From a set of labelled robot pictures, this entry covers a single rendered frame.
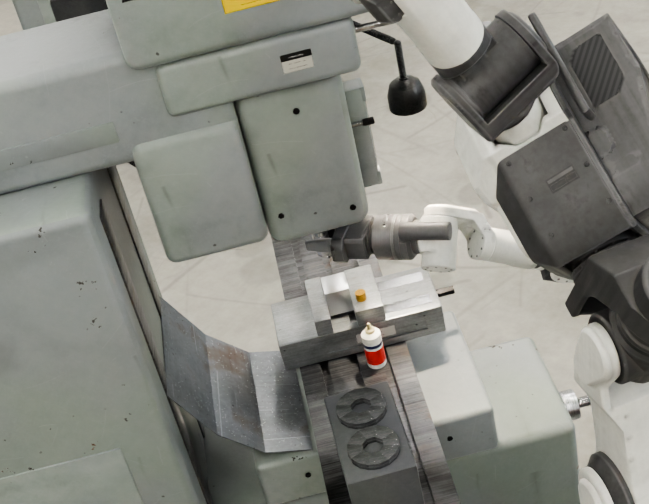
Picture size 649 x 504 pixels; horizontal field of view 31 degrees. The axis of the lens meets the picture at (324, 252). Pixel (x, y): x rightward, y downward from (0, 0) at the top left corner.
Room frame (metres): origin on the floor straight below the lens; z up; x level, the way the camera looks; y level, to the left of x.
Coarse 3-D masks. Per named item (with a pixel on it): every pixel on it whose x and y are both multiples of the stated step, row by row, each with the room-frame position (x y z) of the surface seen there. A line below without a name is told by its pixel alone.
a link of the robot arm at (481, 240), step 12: (432, 204) 1.80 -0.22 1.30; (444, 204) 1.79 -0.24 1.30; (456, 216) 1.78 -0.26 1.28; (468, 216) 1.78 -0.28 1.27; (480, 216) 1.79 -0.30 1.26; (468, 228) 1.80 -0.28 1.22; (480, 228) 1.77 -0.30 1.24; (468, 240) 1.81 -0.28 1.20; (480, 240) 1.77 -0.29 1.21; (492, 240) 1.76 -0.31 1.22; (468, 252) 1.79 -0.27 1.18; (480, 252) 1.75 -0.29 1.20; (492, 252) 1.75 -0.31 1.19
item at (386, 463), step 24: (384, 384) 1.56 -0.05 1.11; (336, 408) 1.51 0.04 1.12; (360, 408) 1.51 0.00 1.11; (384, 408) 1.48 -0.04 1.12; (336, 432) 1.47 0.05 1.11; (360, 432) 1.44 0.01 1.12; (384, 432) 1.43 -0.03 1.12; (360, 456) 1.39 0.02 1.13; (384, 456) 1.37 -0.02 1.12; (408, 456) 1.37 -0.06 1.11; (360, 480) 1.35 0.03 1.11; (384, 480) 1.35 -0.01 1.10; (408, 480) 1.35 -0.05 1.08
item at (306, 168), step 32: (256, 96) 1.77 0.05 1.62; (288, 96) 1.77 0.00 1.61; (320, 96) 1.77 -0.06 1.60; (256, 128) 1.77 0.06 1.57; (288, 128) 1.77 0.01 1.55; (320, 128) 1.77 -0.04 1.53; (256, 160) 1.77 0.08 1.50; (288, 160) 1.77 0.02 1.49; (320, 160) 1.77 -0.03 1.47; (352, 160) 1.77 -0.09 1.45; (288, 192) 1.77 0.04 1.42; (320, 192) 1.77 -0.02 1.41; (352, 192) 1.77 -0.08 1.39; (288, 224) 1.77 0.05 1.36; (320, 224) 1.77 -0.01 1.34
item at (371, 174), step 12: (348, 84) 1.87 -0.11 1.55; (360, 84) 1.86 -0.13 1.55; (348, 96) 1.85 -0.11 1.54; (360, 96) 1.85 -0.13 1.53; (348, 108) 1.85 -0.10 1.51; (360, 108) 1.85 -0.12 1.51; (360, 120) 1.85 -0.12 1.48; (360, 132) 1.85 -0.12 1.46; (360, 144) 1.85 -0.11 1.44; (372, 144) 1.85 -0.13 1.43; (360, 156) 1.85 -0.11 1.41; (372, 156) 1.85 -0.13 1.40; (360, 168) 1.85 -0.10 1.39; (372, 168) 1.85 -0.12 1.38; (372, 180) 1.85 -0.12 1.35
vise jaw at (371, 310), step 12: (348, 276) 2.00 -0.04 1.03; (360, 276) 1.99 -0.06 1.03; (372, 276) 1.98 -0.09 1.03; (360, 288) 1.95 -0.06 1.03; (372, 288) 1.94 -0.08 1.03; (372, 300) 1.90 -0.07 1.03; (360, 312) 1.87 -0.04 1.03; (372, 312) 1.87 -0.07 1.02; (384, 312) 1.87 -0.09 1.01; (360, 324) 1.87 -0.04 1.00
